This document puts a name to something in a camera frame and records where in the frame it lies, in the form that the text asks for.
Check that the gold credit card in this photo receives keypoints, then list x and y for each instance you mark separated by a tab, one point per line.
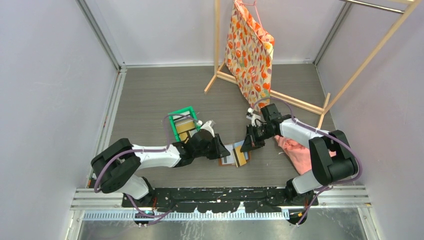
239	157

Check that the pink cloth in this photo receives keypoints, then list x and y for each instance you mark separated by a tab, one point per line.
298	154

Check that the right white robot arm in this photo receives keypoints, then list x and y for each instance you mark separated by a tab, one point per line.
329	152

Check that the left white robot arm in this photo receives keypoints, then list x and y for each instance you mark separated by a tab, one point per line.
115	167

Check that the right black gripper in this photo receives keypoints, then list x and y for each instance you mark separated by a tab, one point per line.
251	141

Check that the floral fabric bag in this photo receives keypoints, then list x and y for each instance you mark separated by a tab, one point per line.
249	53

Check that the wooden clothes rack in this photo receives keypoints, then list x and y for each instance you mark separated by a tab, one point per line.
327	58

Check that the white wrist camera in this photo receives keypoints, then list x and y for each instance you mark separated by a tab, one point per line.
254	118
208	126

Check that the brown leather card holder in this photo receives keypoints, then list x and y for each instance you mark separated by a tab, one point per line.
230	148

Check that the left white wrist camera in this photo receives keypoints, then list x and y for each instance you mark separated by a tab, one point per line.
208	126

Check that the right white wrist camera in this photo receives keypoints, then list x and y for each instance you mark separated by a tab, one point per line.
254	118

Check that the aluminium frame rail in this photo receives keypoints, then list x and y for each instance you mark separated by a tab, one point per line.
118	207

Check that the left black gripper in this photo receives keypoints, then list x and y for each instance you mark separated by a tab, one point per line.
220	150

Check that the green plastic bin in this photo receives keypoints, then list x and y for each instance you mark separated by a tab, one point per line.
181	115

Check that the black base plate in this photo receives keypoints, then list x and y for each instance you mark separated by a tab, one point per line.
268	199

